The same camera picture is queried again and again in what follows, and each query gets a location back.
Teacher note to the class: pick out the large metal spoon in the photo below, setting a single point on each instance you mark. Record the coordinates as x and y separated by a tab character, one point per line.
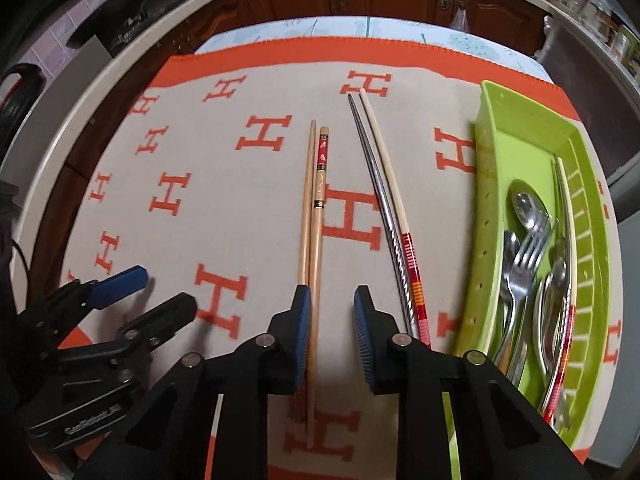
550	305

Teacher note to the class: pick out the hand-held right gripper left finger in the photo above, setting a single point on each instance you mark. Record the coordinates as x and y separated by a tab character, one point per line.
302	320

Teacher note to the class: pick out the metal fork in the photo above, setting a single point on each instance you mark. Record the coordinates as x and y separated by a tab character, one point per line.
517	285

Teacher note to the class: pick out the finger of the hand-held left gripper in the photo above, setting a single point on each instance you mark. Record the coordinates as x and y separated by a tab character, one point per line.
122	281
165	312

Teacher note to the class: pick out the cream chopstick with striped end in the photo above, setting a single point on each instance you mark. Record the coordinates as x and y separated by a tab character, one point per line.
414	280
552	400

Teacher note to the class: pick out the light blue patterned tablecloth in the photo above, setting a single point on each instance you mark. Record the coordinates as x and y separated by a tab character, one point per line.
310	27

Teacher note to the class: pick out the black gas stove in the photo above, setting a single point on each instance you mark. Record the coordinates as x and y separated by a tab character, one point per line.
150	5

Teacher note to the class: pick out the wooden chopstick with red print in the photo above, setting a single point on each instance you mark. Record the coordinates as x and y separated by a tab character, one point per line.
320	180

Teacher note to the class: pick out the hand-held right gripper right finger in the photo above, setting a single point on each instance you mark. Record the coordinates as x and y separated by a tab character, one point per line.
362	320

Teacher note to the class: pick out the green plastic slotted tray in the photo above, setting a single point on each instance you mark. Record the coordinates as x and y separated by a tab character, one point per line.
520	150

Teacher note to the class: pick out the orange and cream printed blanket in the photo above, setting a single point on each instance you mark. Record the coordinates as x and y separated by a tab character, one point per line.
200	235

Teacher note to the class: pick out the small hanging plastic bag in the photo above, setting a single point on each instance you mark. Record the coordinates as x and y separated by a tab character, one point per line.
460	20

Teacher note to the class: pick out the plain light wooden chopstick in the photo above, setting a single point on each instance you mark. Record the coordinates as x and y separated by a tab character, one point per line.
305	210

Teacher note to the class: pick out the grey metal sink cabinet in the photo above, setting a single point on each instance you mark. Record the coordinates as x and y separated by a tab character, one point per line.
575	60

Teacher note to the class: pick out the glass jars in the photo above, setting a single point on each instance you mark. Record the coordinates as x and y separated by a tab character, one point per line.
622	37

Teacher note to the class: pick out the metal chopstick with spiral end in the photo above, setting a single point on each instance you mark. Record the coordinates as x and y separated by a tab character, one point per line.
380	190

